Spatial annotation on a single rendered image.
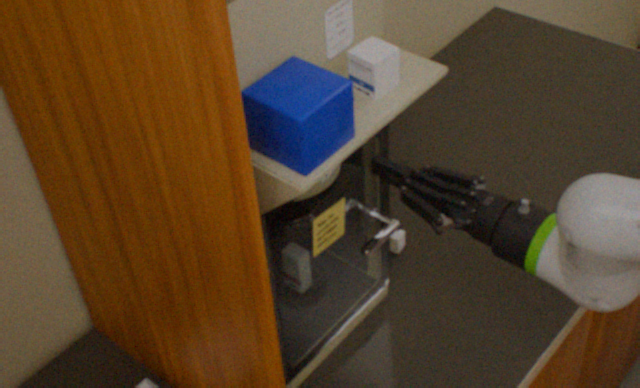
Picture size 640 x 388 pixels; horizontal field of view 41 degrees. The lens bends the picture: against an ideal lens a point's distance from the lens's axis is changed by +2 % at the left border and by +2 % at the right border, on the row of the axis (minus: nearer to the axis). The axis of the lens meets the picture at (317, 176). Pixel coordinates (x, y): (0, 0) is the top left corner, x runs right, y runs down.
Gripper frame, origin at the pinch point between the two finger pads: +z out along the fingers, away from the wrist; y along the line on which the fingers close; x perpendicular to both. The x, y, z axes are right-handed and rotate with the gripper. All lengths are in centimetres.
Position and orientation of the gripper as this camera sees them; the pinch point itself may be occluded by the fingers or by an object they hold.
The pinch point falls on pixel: (391, 171)
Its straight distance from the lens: 133.8
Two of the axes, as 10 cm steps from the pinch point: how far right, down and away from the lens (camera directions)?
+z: -7.6, -3.9, 5.2
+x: 0.7, 7.5, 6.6
